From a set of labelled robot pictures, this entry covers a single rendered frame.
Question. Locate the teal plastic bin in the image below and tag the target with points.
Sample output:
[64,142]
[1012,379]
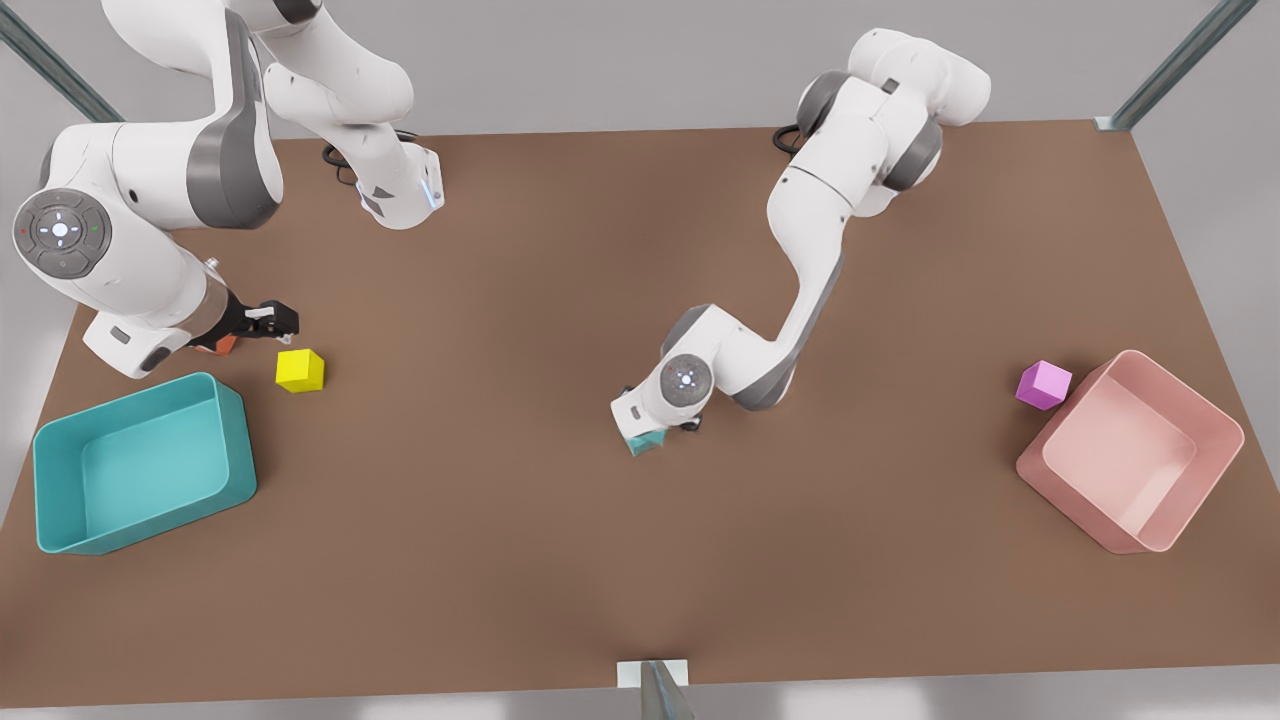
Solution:
[140,465]

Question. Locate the silver frame post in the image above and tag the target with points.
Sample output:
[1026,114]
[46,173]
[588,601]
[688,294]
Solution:
[55,70]
[655,690]
[1175,65]

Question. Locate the purple cube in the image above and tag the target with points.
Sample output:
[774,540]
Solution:
[1043,385]

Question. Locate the pink plastic bin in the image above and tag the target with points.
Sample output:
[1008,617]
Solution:
[1135,450]

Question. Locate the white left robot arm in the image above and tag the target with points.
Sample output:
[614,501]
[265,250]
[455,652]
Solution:
[820,220]

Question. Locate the teal blue cube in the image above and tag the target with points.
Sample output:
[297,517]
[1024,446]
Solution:
[648,441]

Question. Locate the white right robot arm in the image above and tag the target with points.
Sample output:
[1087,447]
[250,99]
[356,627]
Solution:
[150,200]

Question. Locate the yellow cube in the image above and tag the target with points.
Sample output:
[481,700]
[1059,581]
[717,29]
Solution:
[300,370]

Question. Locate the orange cube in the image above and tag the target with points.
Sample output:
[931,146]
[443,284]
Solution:
[222,345]

